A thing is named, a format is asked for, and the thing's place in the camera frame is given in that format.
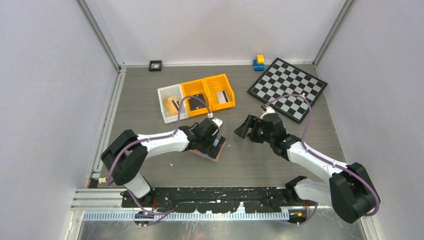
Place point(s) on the small black square device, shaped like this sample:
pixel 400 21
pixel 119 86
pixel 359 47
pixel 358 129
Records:
pixel 155 65

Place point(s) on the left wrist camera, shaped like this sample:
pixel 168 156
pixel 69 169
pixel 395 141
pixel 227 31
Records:
pixel 218 122

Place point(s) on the white striped card in bin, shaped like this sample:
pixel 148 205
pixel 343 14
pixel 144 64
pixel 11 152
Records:
pixel 222 97

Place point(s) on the gold card in white bin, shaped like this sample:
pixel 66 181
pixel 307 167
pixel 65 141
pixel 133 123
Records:
pixel 172 105

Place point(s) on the tan leather card holder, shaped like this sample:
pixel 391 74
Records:
pixel 214 152

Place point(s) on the left orange plastic bin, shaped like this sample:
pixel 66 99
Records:
pixel 192 88

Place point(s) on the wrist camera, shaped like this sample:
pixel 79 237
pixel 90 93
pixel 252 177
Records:
pixel 218 122
pixel 266 109

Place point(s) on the cream chess piece near rail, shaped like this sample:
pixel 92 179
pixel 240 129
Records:
pixel 102 180

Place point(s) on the aluminium front rail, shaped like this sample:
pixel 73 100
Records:
pixel 104 198

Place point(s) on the blue and yellow toy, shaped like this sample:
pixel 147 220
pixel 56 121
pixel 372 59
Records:
pixel 259 63

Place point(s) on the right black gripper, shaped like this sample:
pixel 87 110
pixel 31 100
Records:
pixel 250 122

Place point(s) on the black card in bin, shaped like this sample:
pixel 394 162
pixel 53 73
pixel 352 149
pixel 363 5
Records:
pixel 196 103

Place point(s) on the white plastic bin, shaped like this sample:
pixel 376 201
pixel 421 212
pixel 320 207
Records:
pixel 172 90

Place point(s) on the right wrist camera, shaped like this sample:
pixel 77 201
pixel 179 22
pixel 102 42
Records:
pixel 266 109

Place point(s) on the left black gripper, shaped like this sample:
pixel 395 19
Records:
pixel 205 150

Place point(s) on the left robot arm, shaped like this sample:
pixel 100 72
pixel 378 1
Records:
pixel 126 154

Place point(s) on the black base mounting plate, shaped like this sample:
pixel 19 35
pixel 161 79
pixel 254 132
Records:
pixel 218 200

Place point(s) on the right orange plastic bin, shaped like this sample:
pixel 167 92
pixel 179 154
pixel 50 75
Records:
pixel 218 83

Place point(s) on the orange plastic bin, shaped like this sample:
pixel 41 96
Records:
pixel 192 88
pixel 218 83

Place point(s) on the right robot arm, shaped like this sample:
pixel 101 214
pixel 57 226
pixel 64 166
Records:
pixel 328 169

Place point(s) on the black and white chessboard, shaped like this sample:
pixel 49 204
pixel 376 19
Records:
pixel 282 78

